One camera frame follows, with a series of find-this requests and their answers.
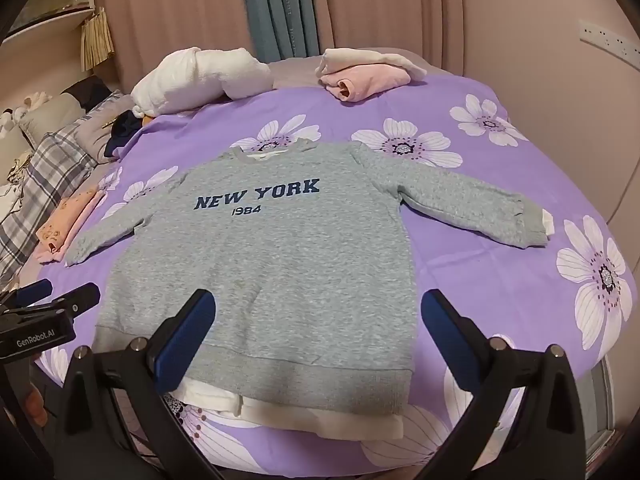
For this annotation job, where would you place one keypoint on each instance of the folded orange patterned clothes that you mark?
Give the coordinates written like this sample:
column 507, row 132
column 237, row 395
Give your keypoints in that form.
column 70, row 220

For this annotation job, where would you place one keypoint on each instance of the yellow tassel hanging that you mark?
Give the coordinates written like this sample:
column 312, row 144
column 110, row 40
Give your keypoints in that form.
column 96, row 40

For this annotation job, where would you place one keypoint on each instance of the mauve bed sheet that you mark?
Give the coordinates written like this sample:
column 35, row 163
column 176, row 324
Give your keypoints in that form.
column 295, row 72

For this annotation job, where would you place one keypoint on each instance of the teal curtain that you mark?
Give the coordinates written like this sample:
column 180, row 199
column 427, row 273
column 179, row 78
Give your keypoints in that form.
column 282, row 10

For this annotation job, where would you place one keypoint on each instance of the white plush blanket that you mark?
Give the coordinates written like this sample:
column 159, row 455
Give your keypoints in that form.
column 195, row 77

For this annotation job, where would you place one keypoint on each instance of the dark navy cloth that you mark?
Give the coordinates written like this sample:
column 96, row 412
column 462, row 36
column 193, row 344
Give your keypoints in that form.
column 122, row 132

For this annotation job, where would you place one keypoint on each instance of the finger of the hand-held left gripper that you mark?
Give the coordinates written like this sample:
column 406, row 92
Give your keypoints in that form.
column 75, row 302
column 35, row 291

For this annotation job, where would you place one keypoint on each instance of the white wall shelf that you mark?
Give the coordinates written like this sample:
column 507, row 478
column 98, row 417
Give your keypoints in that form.
column 45, row 5

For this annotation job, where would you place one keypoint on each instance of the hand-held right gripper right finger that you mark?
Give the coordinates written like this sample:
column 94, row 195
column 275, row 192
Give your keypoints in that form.
column 445, row 345

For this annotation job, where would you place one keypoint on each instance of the pink curtain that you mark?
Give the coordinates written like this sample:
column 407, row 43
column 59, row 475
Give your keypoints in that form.
column 175, row 5

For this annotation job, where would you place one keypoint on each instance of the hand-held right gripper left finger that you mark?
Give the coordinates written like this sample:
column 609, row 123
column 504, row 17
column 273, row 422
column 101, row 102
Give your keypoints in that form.
column 185, row 345

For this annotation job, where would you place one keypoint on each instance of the plaid pillow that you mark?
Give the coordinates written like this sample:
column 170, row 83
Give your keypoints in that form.
column 40, row 185

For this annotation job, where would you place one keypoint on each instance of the purple floral blanket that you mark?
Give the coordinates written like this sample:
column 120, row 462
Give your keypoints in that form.
column 500, row 270

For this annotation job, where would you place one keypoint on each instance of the folded pink garment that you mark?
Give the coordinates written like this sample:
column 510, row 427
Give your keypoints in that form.
column 370, row 77

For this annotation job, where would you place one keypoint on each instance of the beige pillow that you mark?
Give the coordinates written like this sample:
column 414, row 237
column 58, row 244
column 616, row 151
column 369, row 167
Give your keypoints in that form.
column 50, row 115

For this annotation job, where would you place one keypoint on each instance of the white wall power strip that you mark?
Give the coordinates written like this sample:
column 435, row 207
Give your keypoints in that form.
column 607, row 39

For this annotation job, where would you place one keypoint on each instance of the grey printed sweatshirt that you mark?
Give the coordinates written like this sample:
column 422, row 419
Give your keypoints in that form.
column 260, row 285

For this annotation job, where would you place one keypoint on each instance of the grey pillow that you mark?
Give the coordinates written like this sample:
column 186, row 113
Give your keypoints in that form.
column 95, row 130

